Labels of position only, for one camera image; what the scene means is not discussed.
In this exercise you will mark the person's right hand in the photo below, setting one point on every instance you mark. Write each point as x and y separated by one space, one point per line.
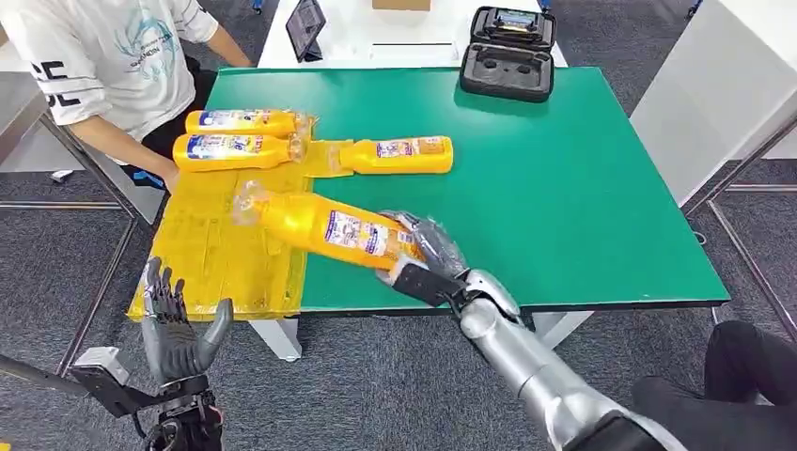
171 177

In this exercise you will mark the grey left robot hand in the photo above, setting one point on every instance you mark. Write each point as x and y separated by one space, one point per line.
174 342

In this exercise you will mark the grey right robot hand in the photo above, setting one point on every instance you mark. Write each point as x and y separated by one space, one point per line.
439 249

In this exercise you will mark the orange drink bottle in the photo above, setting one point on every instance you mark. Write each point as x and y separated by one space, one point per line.
249 122
373 159
230 152
299 224

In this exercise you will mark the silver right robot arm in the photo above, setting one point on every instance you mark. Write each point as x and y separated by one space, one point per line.
542 373

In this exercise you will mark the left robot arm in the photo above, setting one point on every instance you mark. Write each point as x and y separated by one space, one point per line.
184 417

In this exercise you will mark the yellow plastic sheet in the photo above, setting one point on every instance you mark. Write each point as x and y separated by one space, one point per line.
212 249

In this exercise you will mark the white table leg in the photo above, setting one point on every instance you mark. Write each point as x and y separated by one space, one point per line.
277 339
560 327

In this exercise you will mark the person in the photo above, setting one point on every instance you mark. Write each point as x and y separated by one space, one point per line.
112 68

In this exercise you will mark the green table mat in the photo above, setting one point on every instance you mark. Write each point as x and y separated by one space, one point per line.
560 187

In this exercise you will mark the grey desk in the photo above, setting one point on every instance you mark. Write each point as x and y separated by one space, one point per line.
22 106

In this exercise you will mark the open black carrying case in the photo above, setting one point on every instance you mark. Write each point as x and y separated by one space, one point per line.
505 78

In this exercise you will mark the black tablet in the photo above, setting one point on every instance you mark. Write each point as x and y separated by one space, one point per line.
305 28

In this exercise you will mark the white table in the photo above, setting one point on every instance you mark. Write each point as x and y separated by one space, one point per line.
348 37

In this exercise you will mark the handheld device with screen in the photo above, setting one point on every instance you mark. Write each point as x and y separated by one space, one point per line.
515 18

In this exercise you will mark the cardboard box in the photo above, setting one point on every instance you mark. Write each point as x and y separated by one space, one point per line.
401 4

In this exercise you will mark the white desk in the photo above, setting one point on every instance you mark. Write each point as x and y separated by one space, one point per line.
703 106

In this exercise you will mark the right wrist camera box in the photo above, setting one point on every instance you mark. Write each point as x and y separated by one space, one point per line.
423 286

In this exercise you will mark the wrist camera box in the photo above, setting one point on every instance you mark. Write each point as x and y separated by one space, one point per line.
109 373
423 286

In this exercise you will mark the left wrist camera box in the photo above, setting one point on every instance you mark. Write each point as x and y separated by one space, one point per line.
109 373

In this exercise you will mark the steel desk frame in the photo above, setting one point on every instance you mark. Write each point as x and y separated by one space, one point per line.
93 311
747 255

